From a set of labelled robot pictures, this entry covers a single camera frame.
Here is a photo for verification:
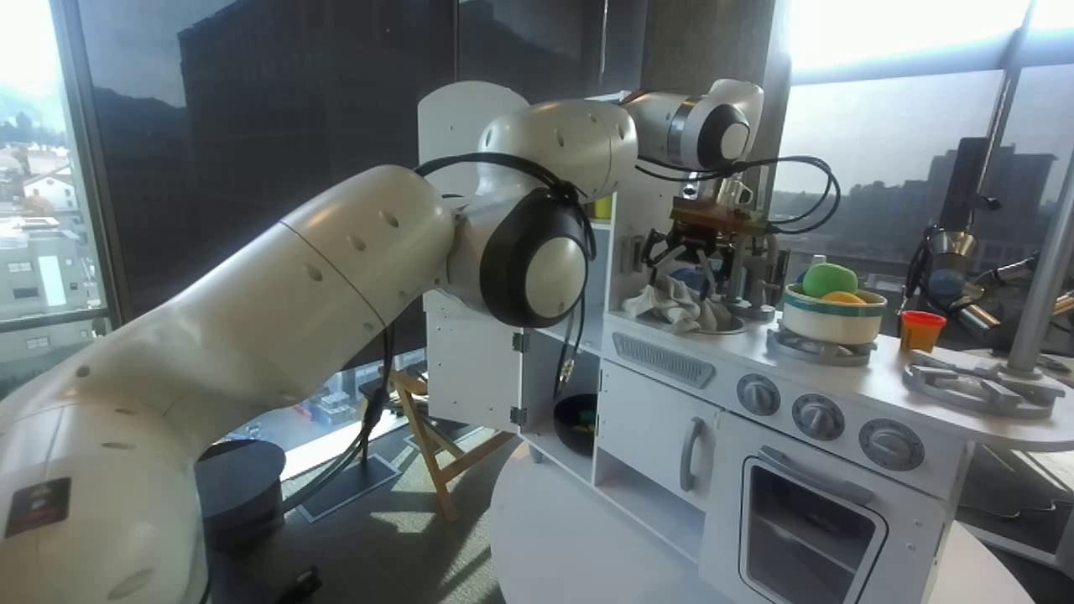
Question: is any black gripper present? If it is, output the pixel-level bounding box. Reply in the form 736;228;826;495
645;222;777;316

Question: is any white cloth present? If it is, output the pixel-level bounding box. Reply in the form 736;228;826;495
619;261;743;340

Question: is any green toy vegetable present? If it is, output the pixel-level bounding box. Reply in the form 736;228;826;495
798;260;863;303

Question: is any grey oven knob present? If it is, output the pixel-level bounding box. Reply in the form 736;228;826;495
736;371;786;419
856;415;929;475
788;392;848;444

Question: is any white toy pot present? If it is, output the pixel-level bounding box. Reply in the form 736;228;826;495
778;287;894;352

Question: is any grey toy stove burner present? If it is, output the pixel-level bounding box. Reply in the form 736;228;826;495
903;352;1069;419
769;328;878;371

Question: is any yellow toy food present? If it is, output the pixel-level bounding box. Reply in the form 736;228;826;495
818;289;875;311

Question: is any white toy kitchen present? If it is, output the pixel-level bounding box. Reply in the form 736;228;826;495
413;76;1074;604

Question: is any black bowl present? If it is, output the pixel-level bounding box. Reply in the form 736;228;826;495
552;392;600;459

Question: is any small orange toy cup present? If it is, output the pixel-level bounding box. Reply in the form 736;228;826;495
895;310;949;355

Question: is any white toy kitchen cabinet door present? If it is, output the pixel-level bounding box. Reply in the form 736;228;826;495
413;80;529;437

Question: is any toy oven door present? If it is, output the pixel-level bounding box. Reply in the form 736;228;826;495
699;431;972;604

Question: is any wooden folding chair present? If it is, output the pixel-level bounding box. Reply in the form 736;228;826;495
382;365;522;523

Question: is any grey metal pole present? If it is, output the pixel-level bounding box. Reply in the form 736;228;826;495
1001;155;1074;387

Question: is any dark round bin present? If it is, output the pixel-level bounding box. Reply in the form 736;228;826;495
190;437;289;554

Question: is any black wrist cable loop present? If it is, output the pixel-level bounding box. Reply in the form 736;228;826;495
636;150;845;237

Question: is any long black robot cable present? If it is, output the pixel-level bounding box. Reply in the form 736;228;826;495
413;150;597;390

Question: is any white drawer door grey handle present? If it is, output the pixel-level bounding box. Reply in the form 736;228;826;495
597;364;743;515

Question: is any dark camera mount rig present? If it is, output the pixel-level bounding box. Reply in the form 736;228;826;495
903;194;1074;340

